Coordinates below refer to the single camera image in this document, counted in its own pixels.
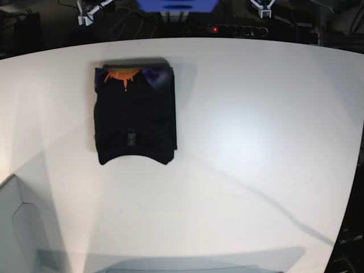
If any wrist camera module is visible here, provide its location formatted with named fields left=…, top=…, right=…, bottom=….
left=259, top=9, right=272, bottom=19
left=77, top=12, right=94, bottom=26

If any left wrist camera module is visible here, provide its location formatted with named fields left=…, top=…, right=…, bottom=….
left=259, top=9, right=272, bottom=19

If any blue plastic box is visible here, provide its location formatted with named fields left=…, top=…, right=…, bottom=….
left=137, top=0, right=219, bottom=13

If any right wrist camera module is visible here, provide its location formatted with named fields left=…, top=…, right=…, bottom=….
left=77, top=12, right=94, bottom=26

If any grey plastic bin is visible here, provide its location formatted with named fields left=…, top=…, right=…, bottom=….
left=1, top=175, right=69, bottom=272

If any black T-shirt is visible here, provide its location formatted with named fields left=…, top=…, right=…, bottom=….
left=93, top=59, right=177, bottom=165

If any white power strip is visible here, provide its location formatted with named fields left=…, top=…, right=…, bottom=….
left=192, top=24, right=268, bottom=39

